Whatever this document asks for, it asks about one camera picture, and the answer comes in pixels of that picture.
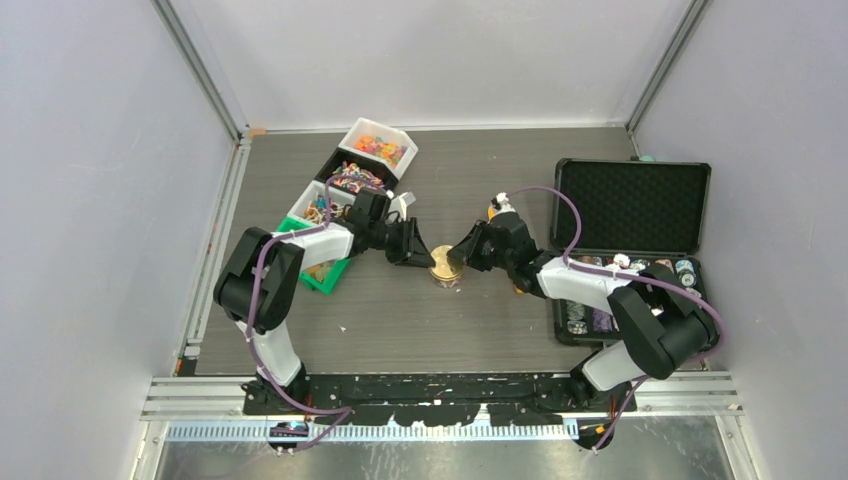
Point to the clear plastic jar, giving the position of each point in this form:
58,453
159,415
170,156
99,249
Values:
446,282

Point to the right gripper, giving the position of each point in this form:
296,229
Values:
468,251

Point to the black swirl lollipop bin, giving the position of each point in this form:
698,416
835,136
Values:
352,172

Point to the white gummy candy bin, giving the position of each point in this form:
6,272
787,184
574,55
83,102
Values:
391,146

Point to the black poker chip case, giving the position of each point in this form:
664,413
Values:
651,212

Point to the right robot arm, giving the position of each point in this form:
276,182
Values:
661,325

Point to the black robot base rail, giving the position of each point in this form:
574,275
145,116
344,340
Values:
441,400

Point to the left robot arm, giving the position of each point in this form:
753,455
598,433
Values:
257,285

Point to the green candy bin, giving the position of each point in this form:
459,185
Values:
322,277

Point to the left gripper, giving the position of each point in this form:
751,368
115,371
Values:
418,255

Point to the white lollipop bin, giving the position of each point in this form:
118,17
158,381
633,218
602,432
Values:
318,201

